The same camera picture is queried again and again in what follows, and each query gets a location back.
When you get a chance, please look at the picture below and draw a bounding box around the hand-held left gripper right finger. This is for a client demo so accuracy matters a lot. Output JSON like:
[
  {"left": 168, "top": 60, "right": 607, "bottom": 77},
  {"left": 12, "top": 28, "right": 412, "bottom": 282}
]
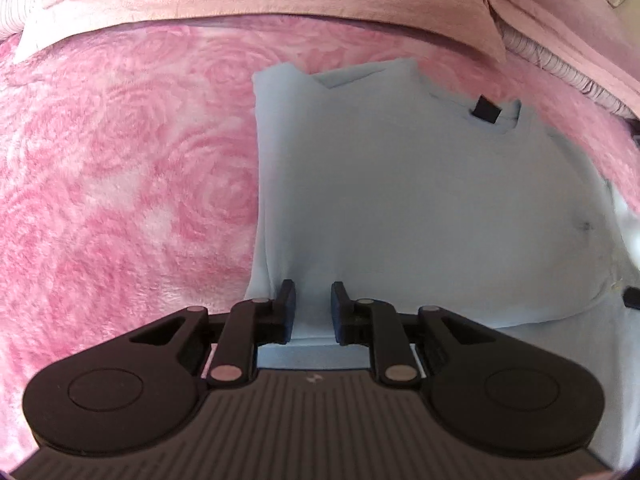
[{"left": 331, "top": 282, "right": 501, "bottom": 387}]

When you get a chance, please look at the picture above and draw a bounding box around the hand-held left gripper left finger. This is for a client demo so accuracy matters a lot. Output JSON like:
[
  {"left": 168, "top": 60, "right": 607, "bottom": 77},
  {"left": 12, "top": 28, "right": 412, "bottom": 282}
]
[{"left": 130, "top": 279, "right": 298, "bottom": 387}]

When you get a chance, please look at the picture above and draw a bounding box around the pink rose pattern blanket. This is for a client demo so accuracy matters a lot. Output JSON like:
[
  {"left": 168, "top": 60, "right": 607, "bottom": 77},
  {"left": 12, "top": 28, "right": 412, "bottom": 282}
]
[{"left": 0, "top": 12, "right": 640, "bottom": 461}]

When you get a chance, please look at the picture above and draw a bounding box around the light blue t-shirt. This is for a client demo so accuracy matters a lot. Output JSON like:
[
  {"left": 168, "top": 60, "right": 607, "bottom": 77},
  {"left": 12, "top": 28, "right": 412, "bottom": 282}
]
[{"left": 246, "top": 58, "right": 640, "bottom": 463}]

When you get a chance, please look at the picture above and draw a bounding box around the lilac ruffled bed cover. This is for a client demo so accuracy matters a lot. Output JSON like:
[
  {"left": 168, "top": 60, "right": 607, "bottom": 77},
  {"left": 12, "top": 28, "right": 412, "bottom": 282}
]
[{"left": 0, "top": 0, "right": 640, "bottom": 122}]

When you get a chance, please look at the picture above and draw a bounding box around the pink duvet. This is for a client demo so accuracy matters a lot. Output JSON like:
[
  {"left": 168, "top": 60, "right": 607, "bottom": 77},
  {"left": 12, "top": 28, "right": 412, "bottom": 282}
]
[{"left": 447, "top": 0, "right": 640, "bottom": 117}]

